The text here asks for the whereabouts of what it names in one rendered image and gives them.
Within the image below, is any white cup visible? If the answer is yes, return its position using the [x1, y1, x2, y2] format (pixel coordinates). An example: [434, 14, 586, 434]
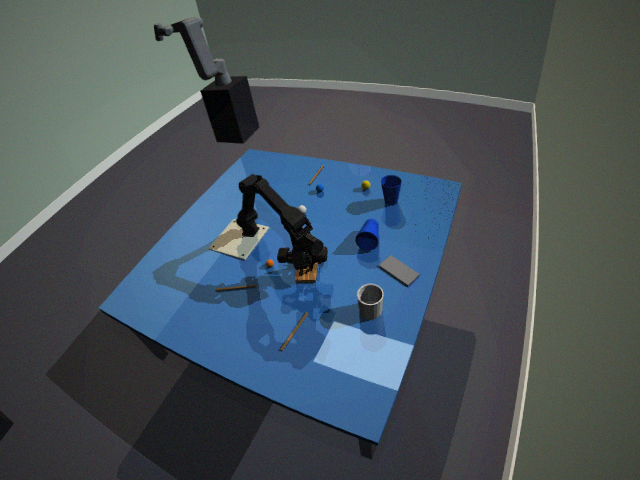
[358, 284, 384, 320]

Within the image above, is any blue cup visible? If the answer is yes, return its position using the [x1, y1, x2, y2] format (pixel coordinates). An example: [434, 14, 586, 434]
[356, 219, 379, 250]
[381, 175, 402, 206]

